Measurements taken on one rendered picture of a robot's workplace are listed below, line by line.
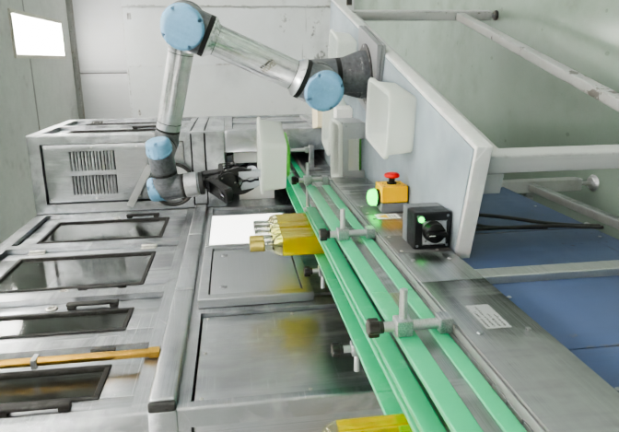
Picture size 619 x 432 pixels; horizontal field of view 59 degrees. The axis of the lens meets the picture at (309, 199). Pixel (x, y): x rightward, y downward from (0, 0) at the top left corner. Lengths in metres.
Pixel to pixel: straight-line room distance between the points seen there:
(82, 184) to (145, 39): 2.84
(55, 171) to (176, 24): 1.44
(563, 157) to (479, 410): 0.64
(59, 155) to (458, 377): 2.31
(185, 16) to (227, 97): 3.89
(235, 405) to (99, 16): 5.11
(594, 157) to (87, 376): 1.22
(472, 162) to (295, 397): 0.61
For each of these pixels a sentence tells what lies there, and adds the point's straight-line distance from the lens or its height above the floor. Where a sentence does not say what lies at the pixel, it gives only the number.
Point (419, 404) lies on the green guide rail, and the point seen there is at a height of 0.95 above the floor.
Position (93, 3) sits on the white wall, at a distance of 6.01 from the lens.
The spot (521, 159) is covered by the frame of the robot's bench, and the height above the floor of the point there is 0.63.
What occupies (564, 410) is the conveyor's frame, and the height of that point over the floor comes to 0.84.
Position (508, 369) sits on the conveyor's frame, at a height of 0.86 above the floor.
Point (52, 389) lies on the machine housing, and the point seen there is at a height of 1.62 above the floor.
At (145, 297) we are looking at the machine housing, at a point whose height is 1.49.
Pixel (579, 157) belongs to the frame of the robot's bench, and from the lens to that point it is 1.24.
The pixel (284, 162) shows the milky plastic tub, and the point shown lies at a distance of 1.56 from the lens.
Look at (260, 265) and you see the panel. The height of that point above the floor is 1.13.
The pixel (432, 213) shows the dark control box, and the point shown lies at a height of 0.80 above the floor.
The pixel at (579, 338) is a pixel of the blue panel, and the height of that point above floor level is 0.70.
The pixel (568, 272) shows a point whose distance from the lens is 1.15.
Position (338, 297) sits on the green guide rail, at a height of 0.96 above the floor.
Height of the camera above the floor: 1.20
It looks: 8 degrees down
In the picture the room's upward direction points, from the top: 93 degrees counter-clockwise
